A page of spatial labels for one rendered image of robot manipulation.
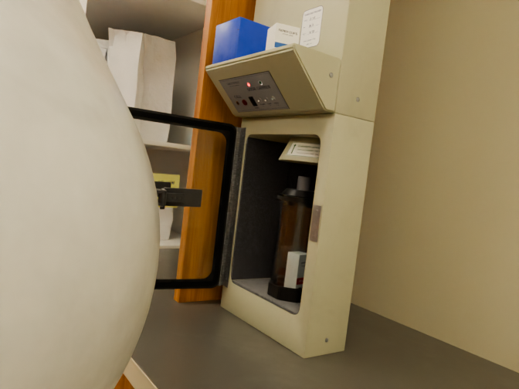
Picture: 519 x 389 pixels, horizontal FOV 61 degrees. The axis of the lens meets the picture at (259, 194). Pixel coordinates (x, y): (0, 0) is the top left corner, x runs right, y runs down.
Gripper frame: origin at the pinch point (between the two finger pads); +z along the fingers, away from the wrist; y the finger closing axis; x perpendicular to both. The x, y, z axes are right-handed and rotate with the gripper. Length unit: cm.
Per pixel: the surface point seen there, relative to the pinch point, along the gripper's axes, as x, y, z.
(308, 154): -9.9, -4.2, 26.3
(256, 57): -27.0, -2.6, 12.2
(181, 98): -37, 149, 63
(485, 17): -47, -14, 67
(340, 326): 24.0, -13.8, 31.6
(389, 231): 8, 5, 66
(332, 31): -33.5, -10.1, 23.8
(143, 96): -32, 125, 34
